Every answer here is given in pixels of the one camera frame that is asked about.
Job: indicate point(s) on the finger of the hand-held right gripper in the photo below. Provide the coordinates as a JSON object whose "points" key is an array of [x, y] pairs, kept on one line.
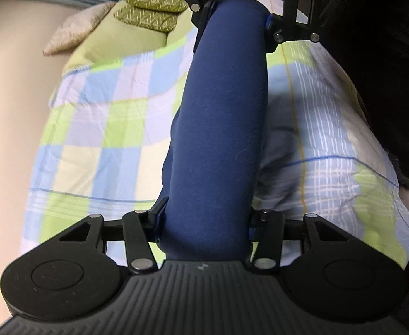
{"points": [[295, 33], [204, 3]]}

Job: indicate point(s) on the navy blue garment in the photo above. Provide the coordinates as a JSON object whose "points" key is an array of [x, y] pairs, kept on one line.
{"points": [[218, 129]]}

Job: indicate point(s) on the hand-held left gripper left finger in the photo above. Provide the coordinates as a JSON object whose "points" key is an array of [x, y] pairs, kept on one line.
{"points": [[155, 213]]}

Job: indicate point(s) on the beige quilted cushion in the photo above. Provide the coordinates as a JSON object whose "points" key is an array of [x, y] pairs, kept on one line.
{"points": [[75, 31]]}

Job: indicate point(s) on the sofa with green cover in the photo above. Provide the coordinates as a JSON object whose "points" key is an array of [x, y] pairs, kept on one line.
{"points": [[127, 38]]}

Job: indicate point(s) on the green patterned cushion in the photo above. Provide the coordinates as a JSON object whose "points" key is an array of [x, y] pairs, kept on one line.
{"points": [[148, 10]]}

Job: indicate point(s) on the blue green checked blanket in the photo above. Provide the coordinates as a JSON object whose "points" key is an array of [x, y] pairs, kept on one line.
{"points": [[103, 139]]}

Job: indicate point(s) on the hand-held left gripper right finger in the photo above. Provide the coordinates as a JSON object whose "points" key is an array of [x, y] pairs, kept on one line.
{"points": [[256, 224]]}

